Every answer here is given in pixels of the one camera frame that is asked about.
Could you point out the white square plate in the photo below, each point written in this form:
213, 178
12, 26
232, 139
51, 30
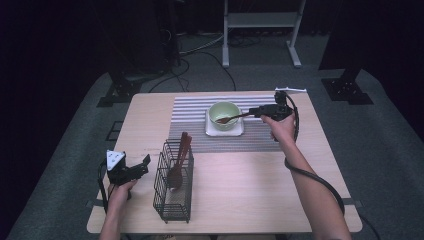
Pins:
213, 132

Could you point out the green bowl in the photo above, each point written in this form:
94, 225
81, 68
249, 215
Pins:
224, 108

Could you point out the striped placemat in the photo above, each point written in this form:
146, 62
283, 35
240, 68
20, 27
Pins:
190, 116

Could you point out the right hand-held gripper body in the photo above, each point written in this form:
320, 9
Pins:
278, 108

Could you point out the brown wooden spoon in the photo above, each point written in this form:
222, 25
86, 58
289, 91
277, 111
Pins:
233, 117
175, 176

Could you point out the black stand base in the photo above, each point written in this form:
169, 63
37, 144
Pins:
120, 93
346, 90

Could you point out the grey tape strip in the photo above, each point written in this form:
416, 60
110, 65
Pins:
95, 203
352, 201

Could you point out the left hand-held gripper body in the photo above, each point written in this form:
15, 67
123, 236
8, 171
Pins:
115, 168

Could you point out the person's right hand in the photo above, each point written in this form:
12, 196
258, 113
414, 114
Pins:
283, 130

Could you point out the black square floor frame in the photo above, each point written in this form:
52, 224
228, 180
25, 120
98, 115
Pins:
111, 130

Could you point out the white metal stand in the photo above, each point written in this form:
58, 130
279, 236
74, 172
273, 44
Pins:
260, 19

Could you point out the person's left hand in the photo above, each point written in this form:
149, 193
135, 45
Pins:
118, 196

